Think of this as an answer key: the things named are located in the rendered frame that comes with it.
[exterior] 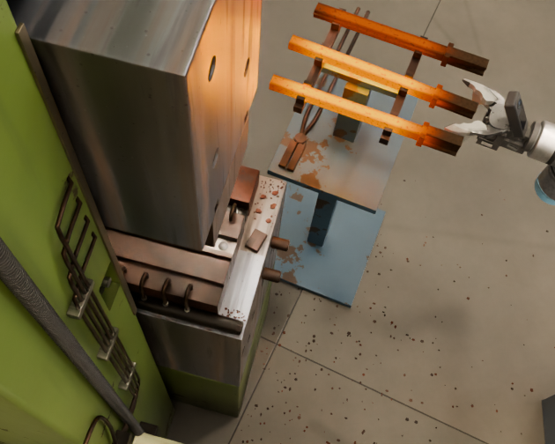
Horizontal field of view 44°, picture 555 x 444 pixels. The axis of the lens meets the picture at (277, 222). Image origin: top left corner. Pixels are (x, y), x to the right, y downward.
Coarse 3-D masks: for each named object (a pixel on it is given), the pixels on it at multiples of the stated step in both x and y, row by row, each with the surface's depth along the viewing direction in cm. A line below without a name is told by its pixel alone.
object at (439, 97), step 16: (288, 48) 163; (304, 48) 160; (320, 48) 161; (336, 64) 161; (352, 64) 159; (368, 64) 160; (384, 80) 159; (400, 80) 158; (416, 96) 159; (432, 96) 157; (448, 96) 156; (464, 112) 158
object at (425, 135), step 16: (272, 80) 156; (288, 80) 156; (304, 96) 155; (320, 96) 155; (336, 96) 155; (336, 112) 156; (352, 112) 154; (368, 112) 154; (400, 128) 152; (416, 128) 153; (432, 128) 152; (416, 144) 154; (432, 144) 154; (448, 144) 152
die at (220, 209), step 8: (240, 136) 105; (240, 144) 107; (240, 152) 110; (240, 160) 112; (232, 168) 104; (232, 176) 107; (232, 184) 109; (224, 192) 102; (224, 200) 105; (216, 208) 100; (224, 208) 107; (216, 216) 101; (224, 216) 109; (216, 224) 103; (216, 232) 105; (208, 240) 105; (216, 240) 107
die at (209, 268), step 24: (240, 216) 141; (120, 240) 137; (144, 240) 137; (240, 240) 146; (120, 264) 136; (144, 264) 136; (168, 264) 135; (192, 264) 136; (216, 264) 136; (144, 288) 135; (168, 288) 134; (216, 288) 135; (216, 312) 137
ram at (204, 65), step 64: (64, 0) 63; (128, 0) 64; (192, 0) 64; (256, 0) 88; (64, 64) 64; (128, 64) 61; (192, 64) 62; (256, 64) 102; (128, 128) 71; (192, 128) 69; (128, 192) 85; (192, 192) 80
